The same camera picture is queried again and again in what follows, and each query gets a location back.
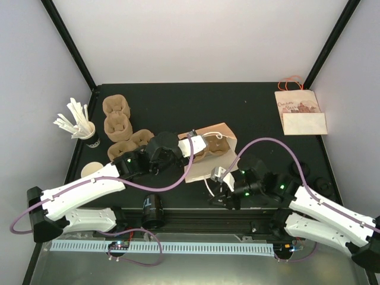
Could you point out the black frame post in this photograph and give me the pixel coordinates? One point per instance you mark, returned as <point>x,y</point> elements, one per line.
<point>61,28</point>
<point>332,39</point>

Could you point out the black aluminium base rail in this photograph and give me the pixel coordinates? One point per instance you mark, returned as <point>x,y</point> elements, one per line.
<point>259,224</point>

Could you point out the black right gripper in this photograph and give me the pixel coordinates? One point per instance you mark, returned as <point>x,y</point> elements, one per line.
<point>230,201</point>

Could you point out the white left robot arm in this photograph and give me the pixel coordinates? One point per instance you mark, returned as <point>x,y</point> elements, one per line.
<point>53,212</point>

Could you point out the white paper coffee cup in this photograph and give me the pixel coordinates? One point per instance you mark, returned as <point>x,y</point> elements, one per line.
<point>91,169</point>

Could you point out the printed paper bag orange handles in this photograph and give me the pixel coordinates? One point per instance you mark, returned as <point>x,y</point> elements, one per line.
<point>298,108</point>

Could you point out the black right frame post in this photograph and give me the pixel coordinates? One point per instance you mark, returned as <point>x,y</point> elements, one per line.
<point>332,39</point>

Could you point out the brown paper takeout bag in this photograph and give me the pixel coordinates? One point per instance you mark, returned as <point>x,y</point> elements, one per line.
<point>201,170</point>

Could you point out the black left frame post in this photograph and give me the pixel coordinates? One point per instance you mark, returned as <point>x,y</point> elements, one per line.
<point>61,28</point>

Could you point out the cup of white wrapped stirrers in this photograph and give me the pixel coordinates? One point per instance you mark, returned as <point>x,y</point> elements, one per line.
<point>83,129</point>

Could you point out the brown pulp cup carrier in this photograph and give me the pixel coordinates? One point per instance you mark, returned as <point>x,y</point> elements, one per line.
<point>137,139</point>
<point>216,146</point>

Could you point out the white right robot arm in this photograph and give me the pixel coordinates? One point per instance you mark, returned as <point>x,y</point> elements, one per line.
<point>302,212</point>

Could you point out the stack of pulp cup carriers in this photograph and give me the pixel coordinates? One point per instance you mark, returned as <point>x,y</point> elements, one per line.
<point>117,125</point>

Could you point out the stack of black cup lids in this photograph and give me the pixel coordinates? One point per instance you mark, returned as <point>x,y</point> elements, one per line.
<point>152,212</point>

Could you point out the light blue cable duct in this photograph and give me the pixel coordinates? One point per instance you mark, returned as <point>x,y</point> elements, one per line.
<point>259,249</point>

